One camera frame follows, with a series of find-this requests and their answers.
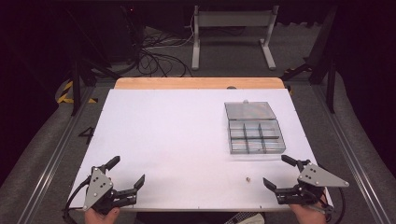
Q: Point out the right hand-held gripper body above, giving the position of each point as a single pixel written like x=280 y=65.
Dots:
x=314 y=182

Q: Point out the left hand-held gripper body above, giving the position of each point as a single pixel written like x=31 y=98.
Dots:
x=97 y=186

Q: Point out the clear plastic compartment box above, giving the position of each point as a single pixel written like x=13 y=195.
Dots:
x=253 y=128

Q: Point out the person's left hand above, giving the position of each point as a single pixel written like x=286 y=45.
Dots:
x=100 y=217

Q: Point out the person's right hand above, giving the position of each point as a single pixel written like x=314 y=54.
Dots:
x=306 y=215

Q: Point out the person's white shoe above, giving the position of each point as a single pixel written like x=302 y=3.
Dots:
x=250 y=219

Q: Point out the black tripod stand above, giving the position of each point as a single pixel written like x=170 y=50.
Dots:
x=76 y=90
x=320 y=62

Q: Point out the yellow and black floor tape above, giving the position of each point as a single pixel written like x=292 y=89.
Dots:
x=66 y=93

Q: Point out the black equipment tower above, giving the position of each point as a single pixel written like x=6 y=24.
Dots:
x=124 y=31

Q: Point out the grey metal stand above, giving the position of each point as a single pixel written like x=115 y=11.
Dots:
x=233 y=19

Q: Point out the aluminium floor rail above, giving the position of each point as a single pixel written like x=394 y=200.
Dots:
x=348 y=146
x=59 y=152

